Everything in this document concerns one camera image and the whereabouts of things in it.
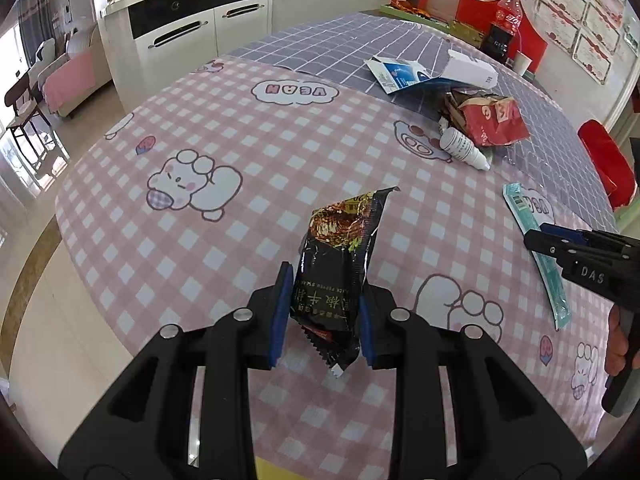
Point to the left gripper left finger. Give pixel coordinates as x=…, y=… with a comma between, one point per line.
x=180, y=409

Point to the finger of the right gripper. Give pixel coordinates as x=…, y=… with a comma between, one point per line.
x=535, y=241
x=562, y=232

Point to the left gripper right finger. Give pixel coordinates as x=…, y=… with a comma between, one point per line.
x=463, y=408

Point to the teal toothpaste tube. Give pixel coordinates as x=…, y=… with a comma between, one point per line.
x=513, y=194

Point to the black gold snack wrapper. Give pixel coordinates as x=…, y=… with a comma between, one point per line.
x=333, y=266

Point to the person's right hand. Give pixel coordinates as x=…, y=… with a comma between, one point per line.
x=617, y=346

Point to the yellow trousers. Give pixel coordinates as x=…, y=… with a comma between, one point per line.
x=269, y=471

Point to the red paper fast-food bag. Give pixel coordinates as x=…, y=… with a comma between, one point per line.
x=490, y=121

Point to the white dropper bottle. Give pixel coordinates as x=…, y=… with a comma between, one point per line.
x=460, y=147

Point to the white paper cup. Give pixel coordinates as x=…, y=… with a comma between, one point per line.
x=521, y=63

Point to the red cola bottle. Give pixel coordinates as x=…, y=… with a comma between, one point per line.
x=504, y=27

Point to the pink checkered tablecloth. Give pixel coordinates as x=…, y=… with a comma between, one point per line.
x=195, y=198

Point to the white blue cardboard box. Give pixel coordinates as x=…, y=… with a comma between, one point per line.
x=460, y=71

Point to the dark wooden chair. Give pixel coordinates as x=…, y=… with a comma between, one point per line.
x=30, y=129

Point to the pink covered sofa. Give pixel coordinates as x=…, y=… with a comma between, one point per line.
x=74, y=76

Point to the white black sideboard cabinet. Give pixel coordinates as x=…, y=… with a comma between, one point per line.
x=149, y=44

